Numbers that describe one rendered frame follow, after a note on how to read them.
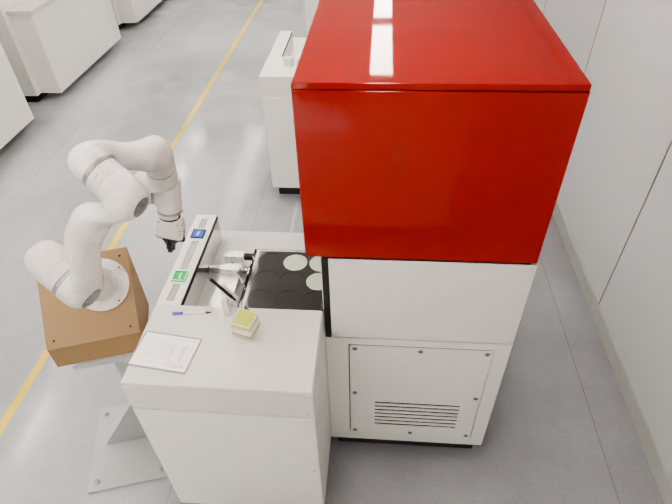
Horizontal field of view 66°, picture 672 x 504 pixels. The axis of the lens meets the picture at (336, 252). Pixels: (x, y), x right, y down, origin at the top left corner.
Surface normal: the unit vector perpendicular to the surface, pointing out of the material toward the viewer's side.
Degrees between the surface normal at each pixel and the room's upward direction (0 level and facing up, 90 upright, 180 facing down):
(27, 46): 90
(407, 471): 0
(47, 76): 90
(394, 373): 90
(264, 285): 0
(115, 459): 0
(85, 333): 42
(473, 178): 90
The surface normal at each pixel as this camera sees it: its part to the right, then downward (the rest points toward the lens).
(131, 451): -0.03, -0.75
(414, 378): -0.07, 0.66
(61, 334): 0.14, -0.14
